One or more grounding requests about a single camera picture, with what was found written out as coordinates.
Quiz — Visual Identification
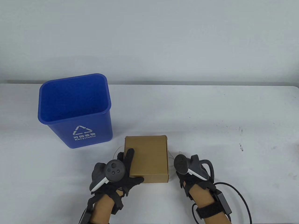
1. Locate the person's right hand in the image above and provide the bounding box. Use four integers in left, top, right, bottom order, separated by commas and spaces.
175, 154, 218, 197

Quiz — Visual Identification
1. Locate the person's left hand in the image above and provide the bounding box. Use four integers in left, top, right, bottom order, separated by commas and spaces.
90, 148, 144, 198

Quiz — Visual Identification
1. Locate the white twine knot string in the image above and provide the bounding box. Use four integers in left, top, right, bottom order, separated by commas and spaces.
113, 145, 178, 181

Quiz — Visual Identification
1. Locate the brown cardboard box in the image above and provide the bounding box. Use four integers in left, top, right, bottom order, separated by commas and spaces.
125, 135, 169, 183

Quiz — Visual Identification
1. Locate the person's left forearm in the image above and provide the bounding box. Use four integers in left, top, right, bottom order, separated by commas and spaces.
90, 194, 115, 224

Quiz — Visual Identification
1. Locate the person's right forearm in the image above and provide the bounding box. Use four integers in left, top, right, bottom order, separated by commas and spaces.
189, 185, 230, 224

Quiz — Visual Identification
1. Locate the black right wrist box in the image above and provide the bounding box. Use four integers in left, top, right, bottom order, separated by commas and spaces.
216, 190, 233, 216

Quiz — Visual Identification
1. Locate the black wrist box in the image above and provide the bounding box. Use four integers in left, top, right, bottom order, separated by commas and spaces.
216, 190, 233, 216
81, 208, 94, 224

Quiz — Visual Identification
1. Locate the black left wrist box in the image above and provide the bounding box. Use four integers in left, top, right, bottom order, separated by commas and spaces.
81, 208, 94, 224

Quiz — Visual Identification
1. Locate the grey left hand controller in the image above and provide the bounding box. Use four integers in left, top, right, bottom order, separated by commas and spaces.
90, 160, 126, 192

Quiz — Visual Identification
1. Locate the grey hand controller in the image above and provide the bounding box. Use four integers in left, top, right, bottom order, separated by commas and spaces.
174, 154, 214, 181
90, 160, 126, 192

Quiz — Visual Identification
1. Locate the grey right hand controller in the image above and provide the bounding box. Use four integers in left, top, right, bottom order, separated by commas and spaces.
174, 154, 214, 181

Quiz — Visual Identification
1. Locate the blue plastic recycling bin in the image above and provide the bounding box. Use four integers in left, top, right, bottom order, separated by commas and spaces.
38, 73, 113, 149

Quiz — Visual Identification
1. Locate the thin black cable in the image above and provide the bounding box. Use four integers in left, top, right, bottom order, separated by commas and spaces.
192, 203, 199, 224

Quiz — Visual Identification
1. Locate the black right wrist strap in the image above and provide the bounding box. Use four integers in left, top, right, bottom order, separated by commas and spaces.
196, 201, 226, 220

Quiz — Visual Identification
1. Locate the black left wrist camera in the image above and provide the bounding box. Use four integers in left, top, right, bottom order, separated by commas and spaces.
111, 196, 124, 215

